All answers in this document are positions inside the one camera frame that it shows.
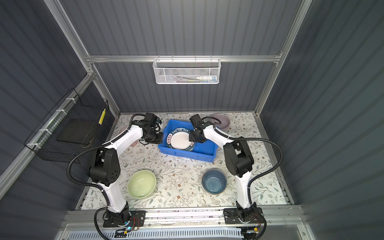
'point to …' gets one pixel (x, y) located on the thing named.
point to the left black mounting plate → (138, 218)
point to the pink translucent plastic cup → (123, 128)
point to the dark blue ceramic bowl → (214, 181)
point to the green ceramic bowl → (141, 184)
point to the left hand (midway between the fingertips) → (161, 141)
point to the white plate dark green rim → (179, 139)
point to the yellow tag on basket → (101, 119)
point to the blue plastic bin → (204, 151)
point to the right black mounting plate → (231, 217)
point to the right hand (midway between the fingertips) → (193, 139)
